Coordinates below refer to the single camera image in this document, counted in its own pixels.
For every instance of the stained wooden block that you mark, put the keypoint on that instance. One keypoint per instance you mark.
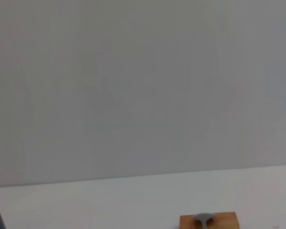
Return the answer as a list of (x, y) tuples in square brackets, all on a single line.
[(225, 220)]

